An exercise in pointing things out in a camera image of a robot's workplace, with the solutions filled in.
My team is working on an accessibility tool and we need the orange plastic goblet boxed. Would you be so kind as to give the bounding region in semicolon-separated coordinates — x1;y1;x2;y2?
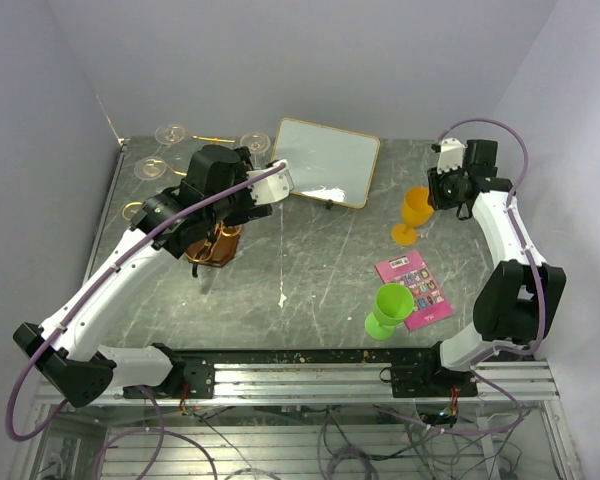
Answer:
391;186;434;246

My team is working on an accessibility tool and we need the large clear wine glass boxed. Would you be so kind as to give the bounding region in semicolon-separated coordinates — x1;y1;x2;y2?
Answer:
154;124;187;146

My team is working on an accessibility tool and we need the small clear wine glass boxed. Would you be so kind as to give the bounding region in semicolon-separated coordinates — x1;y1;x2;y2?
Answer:
134;156;168;181

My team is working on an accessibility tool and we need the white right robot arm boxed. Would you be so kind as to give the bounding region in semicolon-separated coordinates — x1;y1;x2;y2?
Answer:
420;138;566;396

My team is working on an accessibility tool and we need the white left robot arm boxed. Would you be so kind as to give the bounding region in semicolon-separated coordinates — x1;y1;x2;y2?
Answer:
14;145;293;408

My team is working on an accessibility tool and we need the gold framed whiteboard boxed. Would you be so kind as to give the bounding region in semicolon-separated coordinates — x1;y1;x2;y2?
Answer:
272;118;381;209

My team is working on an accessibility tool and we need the pink booklet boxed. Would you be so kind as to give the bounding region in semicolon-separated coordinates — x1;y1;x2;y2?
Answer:
375;250;453;331

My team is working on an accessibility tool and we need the green plastic goblet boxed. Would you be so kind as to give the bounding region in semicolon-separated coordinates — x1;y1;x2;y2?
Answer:
364;283;415;341

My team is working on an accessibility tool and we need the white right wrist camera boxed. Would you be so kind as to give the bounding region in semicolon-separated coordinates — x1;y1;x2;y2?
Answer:
431;138;466;174

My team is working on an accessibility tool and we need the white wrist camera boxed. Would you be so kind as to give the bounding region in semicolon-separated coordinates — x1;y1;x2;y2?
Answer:
431;138;466;174
247;159;294;206

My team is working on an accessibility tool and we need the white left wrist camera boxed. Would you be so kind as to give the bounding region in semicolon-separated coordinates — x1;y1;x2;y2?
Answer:
247;159;294;206

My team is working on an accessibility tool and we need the gold wire wine glass rack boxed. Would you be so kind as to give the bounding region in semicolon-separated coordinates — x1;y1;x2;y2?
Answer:
148;143;243;277

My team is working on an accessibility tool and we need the aluminium rail frame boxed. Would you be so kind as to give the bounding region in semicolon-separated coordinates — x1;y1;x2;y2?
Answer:
13;349;584;479

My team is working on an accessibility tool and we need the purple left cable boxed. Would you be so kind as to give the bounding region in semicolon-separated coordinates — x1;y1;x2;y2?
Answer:
5;162;289;480

